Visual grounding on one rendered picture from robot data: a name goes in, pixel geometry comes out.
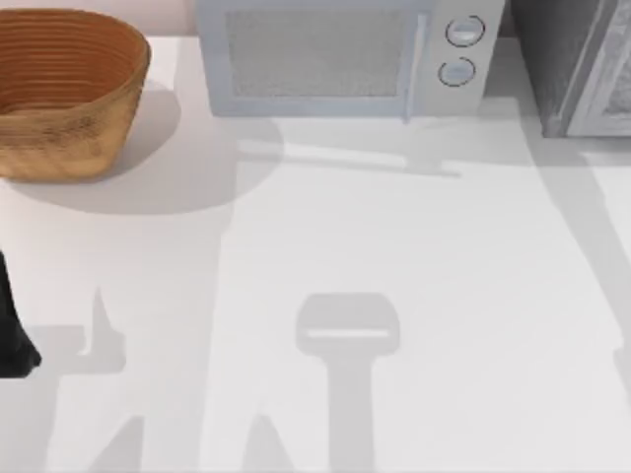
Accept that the microwave oven door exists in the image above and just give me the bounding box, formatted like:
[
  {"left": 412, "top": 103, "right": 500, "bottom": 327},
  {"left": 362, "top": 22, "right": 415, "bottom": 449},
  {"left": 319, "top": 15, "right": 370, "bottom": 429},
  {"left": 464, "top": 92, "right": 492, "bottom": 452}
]
[{"left": 194, "top": 0, "right": 429, "bottom": 124}]

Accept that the pale microwave oven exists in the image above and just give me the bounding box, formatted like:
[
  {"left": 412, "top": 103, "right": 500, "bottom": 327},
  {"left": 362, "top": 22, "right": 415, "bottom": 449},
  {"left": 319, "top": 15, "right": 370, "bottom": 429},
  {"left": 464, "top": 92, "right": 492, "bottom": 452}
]
[{"left": 193, "top": 0, "right": 508, "bottom": 124}]

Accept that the round microwave knob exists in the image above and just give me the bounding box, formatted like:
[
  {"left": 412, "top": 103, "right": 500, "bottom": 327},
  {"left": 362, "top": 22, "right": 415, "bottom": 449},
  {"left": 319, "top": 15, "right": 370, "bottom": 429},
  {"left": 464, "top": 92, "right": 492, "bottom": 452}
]
[
  {"left": 437, "top": 55, "right": 478, "bottom": 89},
  {"left": 445, "top": 14, "right": 487, "bottom": 48}
]

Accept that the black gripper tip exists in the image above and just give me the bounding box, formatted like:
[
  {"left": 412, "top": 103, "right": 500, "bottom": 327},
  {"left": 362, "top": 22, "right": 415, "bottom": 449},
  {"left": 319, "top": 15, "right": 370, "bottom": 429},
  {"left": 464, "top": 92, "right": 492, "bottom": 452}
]
[{"left": 0, "top": 250, "right": 42, "bottom": 380}]

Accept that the brown woven basket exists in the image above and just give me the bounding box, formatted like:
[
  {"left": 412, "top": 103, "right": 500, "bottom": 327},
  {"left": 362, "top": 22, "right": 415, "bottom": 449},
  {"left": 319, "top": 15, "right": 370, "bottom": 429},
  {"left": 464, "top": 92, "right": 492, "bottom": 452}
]
[{"left": 0, "top": 8, "right": 153, "bottom": 182}]

